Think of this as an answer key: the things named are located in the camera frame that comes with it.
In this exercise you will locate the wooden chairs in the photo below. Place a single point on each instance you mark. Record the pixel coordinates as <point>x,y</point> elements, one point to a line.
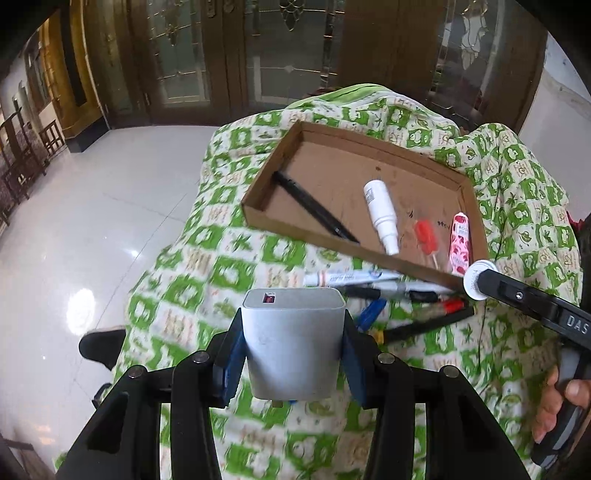
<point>27,152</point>

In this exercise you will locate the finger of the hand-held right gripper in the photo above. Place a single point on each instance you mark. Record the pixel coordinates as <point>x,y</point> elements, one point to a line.
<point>517,293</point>

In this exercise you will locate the golden framed cabinet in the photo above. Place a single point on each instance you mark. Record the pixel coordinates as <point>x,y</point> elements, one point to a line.
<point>78,92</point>

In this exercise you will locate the black gel pen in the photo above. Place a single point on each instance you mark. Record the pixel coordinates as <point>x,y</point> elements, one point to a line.
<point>364,292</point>

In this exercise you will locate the blue marker pen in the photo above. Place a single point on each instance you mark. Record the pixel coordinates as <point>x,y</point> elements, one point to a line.
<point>371,311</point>

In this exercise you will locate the person's right hand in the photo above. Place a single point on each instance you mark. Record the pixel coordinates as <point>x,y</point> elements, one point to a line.
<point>547,406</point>

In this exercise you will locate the black pen with yellow end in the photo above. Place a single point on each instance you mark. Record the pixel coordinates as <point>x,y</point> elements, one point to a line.
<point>429,323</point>

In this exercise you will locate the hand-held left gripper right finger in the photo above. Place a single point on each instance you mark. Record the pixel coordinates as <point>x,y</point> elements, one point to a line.
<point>353,364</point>

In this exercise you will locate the white pill bottle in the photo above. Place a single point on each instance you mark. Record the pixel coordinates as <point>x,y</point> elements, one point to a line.
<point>475,279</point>

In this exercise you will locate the red cloth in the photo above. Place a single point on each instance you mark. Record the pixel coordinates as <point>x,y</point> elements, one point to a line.
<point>573,218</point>

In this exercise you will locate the white power adapter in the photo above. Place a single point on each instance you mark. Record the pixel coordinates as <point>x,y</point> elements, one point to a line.
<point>295,341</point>

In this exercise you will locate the red perfume bottle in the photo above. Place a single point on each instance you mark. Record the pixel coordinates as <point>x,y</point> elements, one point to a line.
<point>425,235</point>

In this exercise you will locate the black shoe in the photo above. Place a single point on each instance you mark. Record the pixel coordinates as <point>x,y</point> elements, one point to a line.
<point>101,348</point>

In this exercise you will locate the wooden glass cabinet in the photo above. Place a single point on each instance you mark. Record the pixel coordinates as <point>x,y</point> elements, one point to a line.
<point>277,46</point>

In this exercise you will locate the green printed blanket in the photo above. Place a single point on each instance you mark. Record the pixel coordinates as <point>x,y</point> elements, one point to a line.
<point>207,277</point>

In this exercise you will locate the white spray bottle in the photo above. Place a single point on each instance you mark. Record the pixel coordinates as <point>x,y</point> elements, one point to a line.
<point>381,207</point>

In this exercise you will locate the white tube pen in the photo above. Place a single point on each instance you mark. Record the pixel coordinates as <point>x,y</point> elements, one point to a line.
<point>341,277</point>

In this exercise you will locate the clear pen with red cap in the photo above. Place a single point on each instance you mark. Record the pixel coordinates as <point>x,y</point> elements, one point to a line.
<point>450,304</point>

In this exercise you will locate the black marker pen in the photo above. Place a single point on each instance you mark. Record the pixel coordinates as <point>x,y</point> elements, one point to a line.
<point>314,205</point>

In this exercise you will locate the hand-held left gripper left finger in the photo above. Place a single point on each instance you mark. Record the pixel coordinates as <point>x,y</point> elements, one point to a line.
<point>233,364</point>

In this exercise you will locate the rose print hand cream tube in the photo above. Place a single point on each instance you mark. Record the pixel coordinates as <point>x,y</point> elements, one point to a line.
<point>459,244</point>

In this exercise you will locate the brown cardboard tray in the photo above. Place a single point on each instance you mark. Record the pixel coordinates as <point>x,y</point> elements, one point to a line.
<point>332,180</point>

